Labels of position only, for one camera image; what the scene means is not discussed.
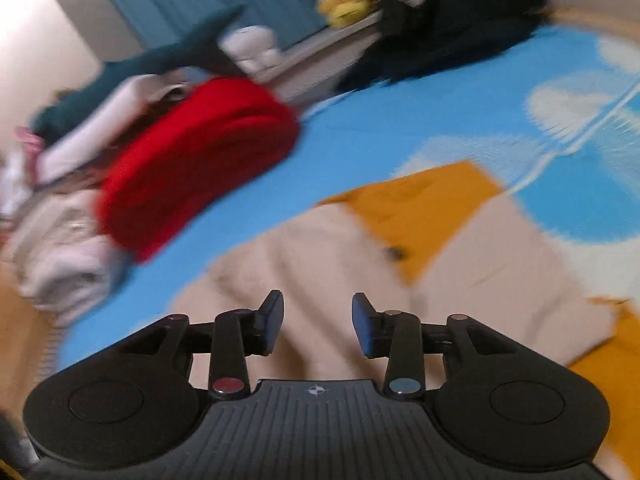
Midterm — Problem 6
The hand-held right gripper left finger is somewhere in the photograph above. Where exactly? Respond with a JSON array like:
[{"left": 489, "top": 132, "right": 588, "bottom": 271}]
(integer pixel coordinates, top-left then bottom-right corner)
[{"left": 120, "top": 290, "right": 286, "bottom": 403}]

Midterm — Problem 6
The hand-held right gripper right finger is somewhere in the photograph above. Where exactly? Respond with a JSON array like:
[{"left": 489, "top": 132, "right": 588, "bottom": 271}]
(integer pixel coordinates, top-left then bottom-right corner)
[{"left": 351, "top": 292, "right": 506, "bottom": 401}]

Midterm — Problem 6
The red folded blanket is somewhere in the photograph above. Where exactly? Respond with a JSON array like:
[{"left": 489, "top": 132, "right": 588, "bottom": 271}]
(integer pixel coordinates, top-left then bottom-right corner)
[{"left": 97, "top": 77, "right": 301, "bottom": 265}]

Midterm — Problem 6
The blue patterned bed sheet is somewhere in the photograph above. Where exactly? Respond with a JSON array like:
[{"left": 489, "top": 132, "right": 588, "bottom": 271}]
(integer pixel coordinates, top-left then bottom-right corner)
[{"left": 57, "top": 22, "right": 640, "bottom": 466}]

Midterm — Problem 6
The dark teal shark plush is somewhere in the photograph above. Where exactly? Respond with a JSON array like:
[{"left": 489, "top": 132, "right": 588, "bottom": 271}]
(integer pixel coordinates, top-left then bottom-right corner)
[{"left": 30, "top": 5, "right": 248, "bottom": 133}]

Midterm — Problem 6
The pink and white garment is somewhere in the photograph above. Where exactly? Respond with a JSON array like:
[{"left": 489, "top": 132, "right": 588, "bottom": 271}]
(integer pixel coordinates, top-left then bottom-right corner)
[{"left": 0, "top": 125, "right": 46, "bottom": 196}]

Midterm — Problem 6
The stack of white folded quilts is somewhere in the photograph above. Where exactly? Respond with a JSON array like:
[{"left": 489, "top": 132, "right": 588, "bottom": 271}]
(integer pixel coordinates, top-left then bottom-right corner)
[{"left": 0, "top": 190, "right": 131, "bottom": 328}]

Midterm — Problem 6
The white plush toy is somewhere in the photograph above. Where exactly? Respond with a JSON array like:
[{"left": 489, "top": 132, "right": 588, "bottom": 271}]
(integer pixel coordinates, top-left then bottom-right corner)
[{"left": 220, "top": 26, "right": 281, "bottom": 73}]

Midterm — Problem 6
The black jacket pile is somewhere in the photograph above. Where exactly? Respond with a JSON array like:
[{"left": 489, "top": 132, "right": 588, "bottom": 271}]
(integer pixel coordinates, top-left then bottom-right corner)
[{"left": 335, "top": 0, "right": 551, "bottom": 96}]

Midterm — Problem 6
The white windowsill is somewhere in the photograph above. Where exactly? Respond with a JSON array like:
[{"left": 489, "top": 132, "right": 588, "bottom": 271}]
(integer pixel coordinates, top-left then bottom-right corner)
[{"left": 250, "top": 10, "right": 391, "bottom": 106}]

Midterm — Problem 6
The beige and mustard hooded jacket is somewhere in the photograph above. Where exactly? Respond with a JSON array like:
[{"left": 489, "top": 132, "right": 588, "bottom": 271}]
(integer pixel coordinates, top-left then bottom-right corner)
[{"left": 170, "top": 160, "right": 640, "bottom": 401}]

